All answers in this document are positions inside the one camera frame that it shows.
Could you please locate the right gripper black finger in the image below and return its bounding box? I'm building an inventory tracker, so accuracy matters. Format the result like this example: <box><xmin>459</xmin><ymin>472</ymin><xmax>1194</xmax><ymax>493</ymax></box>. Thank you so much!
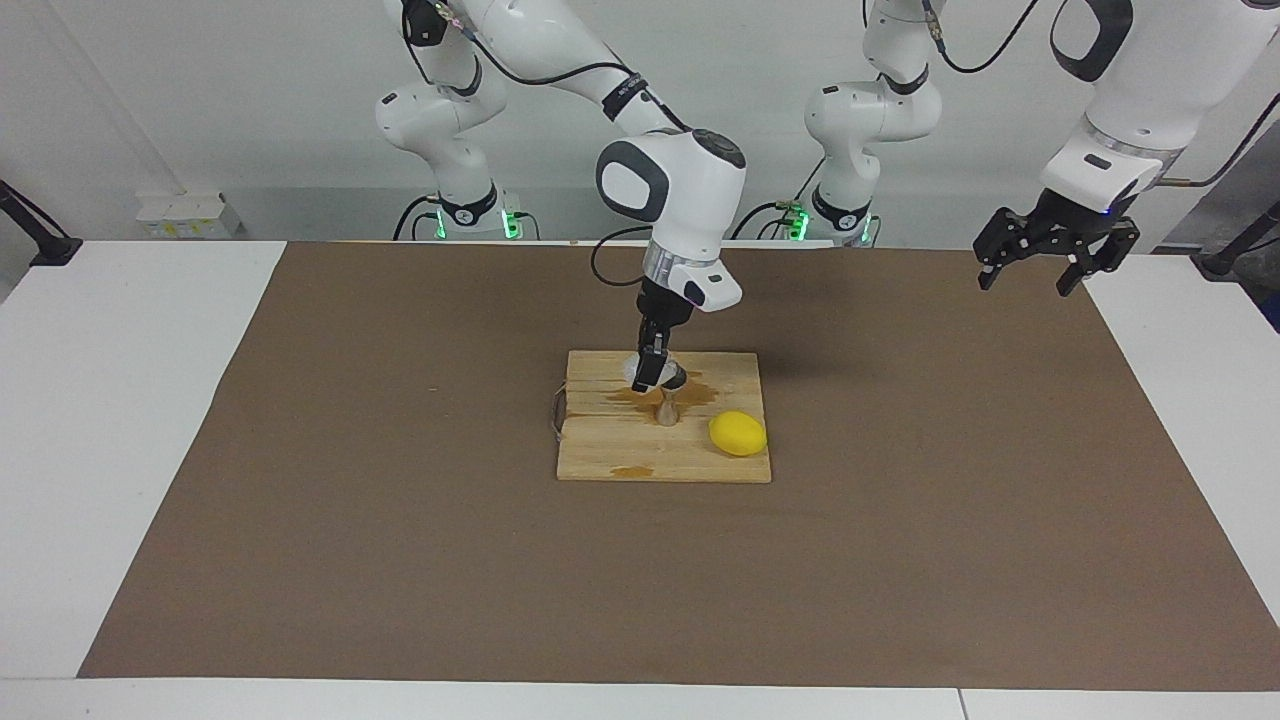
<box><xmin>631</xmin><ymin>317</ymin><xmax>674</xmax><ymax>395</ymax></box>

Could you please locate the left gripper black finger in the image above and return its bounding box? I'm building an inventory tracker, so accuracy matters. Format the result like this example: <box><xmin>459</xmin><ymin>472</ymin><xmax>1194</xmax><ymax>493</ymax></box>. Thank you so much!
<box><xmin>1056</xmin><ymin>219</ymin><xmax>1142</xmax><ymax>299</ymax></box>
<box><xmin>972</xmin><ymin>206</ymin><xmax>1047</xmax><ymax>292</ymax></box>

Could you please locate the clear glass cup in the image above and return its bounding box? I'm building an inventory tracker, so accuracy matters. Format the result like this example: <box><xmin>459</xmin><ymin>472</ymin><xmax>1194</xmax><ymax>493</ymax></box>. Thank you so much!
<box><xmin>619</xmin><ymin>354</ymin><xmax>690</xmax><ymax>394</ymax></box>

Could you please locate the wooden cutting board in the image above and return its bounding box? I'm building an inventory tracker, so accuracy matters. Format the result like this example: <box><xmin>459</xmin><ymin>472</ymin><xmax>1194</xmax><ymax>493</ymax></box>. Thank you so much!
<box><xmin>547</xmin><ymin>349</ymin><xmax>774</xmax><ymax>485</ymax></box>

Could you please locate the yellow lemon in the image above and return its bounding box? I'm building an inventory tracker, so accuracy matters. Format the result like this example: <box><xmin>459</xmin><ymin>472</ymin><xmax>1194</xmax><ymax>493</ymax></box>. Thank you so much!
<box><xmin>707</xmin><ymin>409</ymin><xmax>770</xmax><ymax>459</ymax></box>

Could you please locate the black clamp stand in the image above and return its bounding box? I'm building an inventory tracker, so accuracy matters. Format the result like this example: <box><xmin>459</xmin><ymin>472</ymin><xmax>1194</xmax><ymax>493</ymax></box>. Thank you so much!
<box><xmin>1199</xmin><ymin>199</ymin><xmax>1280</xmax><ymax>279</ymax></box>
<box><xmin>0</xmin><ymin>179</ymin><xmax>84</xmax><ymax>268</ymax></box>

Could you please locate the brown table mat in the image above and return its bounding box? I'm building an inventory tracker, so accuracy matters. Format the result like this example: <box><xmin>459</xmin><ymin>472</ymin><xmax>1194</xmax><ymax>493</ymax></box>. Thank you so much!
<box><xmin>77</xmin><ymin>240</ymin><xmax>1280</xmax><ymax>693</ymax></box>

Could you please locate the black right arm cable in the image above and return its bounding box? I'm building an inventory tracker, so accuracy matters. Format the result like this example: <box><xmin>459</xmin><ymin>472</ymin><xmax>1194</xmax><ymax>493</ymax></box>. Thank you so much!
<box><xmin>400</xmin><ymin>0</ymin><xmax>693</xmax><ymax>292</ymax></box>

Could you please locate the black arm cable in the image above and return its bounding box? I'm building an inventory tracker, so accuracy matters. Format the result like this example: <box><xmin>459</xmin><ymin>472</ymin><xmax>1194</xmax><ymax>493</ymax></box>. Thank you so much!
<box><xmin>920</xmin><ymin>0</ymin><xmax>1280</xmax><ymax>193</ymax></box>
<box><xmin>400</xmin><ymin>0</ymin><xmax>693</xmax><ymax>292</ymax></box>

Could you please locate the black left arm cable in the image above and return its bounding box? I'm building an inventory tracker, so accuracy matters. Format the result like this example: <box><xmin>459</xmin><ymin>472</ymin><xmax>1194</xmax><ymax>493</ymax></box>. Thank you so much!
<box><xmin>920</xmin><ymin>0</ymin><xmax>1280</xmax><ymax>193</ymax></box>

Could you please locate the black base cable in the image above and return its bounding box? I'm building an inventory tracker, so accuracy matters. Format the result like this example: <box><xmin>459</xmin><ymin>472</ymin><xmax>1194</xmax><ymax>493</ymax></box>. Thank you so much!
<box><xmin>729</xmin><ymin>153</ymin><xmax>831</xmax><ymax>242</ymax></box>

